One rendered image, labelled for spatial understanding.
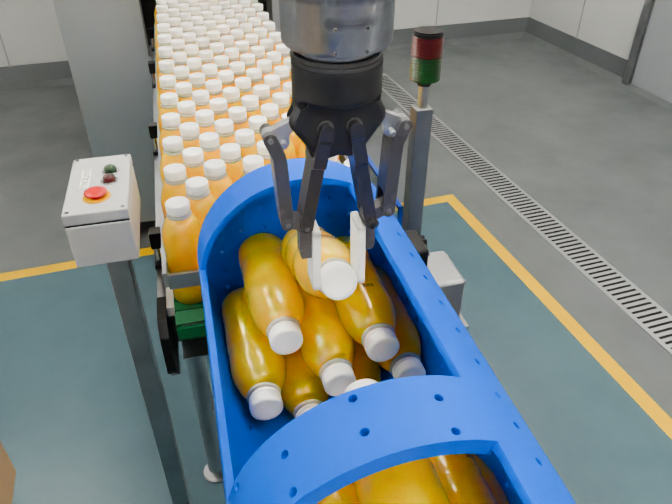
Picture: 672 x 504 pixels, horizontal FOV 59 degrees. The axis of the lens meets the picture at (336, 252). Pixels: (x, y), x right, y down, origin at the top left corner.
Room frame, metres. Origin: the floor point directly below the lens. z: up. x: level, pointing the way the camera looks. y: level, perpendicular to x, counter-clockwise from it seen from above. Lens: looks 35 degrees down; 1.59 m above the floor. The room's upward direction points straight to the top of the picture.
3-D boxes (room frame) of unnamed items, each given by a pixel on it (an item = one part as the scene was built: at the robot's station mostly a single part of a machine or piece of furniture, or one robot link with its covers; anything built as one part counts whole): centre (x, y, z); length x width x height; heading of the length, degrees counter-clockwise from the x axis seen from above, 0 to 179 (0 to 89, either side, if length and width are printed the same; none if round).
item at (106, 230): (0.89, 0.40, 1.05); 0.20 x 0.10 x 0.10; 14
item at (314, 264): (0.48, 0.02, 1.24); 0.03 x 0.01 x 0.07; 14
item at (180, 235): (0.84, 0.26, 0.99); 0.07 x 0.07 x 0.19
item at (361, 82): (0.49, 0.00, 1.40); 0.08 x 0.07 x 0.09; 104
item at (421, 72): (1.23, -0.18, 1.18); 0.06 x 0.06 x 0.05
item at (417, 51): (1.23, -0.18, 1.23); 0.06 x 0.06 x 0.04
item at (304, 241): (0.48, 0.04, 1.27); 0.03 x 0.01 x 0.05; 104
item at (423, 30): (1.23, -0.18, 1.18); 0.06 x 0.06 x 0.16
